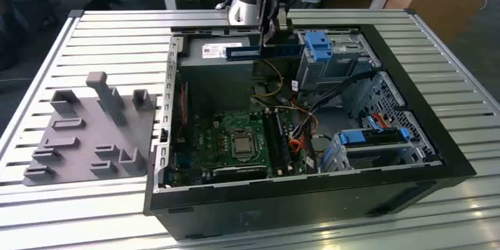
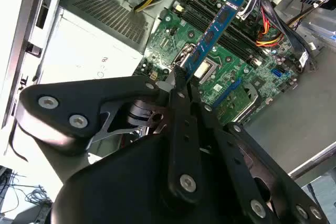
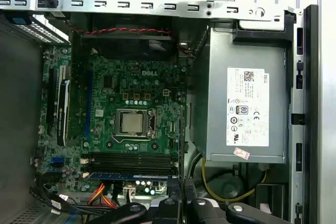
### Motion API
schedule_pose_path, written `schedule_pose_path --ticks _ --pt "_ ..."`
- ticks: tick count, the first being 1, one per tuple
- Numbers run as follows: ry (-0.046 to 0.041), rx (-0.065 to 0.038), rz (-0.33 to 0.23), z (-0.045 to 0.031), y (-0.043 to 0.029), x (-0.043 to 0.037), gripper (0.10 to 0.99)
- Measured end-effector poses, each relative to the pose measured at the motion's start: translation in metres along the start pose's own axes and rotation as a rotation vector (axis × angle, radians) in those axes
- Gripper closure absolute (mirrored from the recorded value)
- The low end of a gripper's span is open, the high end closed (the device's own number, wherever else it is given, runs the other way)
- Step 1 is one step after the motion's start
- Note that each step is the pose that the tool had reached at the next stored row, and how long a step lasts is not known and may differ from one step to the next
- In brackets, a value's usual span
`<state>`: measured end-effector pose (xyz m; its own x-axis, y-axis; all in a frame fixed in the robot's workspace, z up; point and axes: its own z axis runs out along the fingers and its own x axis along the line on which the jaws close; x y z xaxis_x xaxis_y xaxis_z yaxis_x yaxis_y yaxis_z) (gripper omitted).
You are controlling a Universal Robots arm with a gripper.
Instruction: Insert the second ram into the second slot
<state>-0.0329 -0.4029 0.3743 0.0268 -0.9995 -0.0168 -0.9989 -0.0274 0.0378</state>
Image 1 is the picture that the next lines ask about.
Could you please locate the blue RAM stick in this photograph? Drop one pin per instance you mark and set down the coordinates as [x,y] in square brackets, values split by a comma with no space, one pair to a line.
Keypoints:
[287,50]

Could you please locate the silver CPU in socket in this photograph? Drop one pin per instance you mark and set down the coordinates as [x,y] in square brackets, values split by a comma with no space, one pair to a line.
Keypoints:
[242,146]

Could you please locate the black expansion card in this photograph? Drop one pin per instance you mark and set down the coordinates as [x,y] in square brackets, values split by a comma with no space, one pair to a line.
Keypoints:
[239,172]

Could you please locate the green motherboard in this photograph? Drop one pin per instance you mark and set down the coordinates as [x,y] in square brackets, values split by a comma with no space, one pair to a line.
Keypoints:
[207,133]

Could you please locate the hard disk in blue carrier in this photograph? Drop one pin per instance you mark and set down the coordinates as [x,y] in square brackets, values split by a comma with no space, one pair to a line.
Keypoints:
[371,137]

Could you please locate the grey power supply unit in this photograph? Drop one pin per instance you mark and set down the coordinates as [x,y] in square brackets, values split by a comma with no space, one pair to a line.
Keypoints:
[216,83]

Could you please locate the black installed RAM stick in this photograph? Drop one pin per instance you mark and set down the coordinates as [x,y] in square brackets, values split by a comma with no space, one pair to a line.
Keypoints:
[284,141]

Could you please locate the black open PC case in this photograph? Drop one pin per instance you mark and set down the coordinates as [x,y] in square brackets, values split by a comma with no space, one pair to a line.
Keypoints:
[312,197]

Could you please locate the grey parts rack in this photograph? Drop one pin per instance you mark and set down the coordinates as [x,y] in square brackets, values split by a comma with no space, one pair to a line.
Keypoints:
[90,141]

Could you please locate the blue drive cage latch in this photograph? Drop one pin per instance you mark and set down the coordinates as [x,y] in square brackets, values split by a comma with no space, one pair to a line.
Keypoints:
[318,45]

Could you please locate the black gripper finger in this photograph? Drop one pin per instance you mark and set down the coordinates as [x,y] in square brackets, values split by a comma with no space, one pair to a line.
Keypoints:
[282,15]
[266,18]

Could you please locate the metal drive cage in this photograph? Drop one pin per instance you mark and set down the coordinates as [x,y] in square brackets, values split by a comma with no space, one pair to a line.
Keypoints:
[332,68]

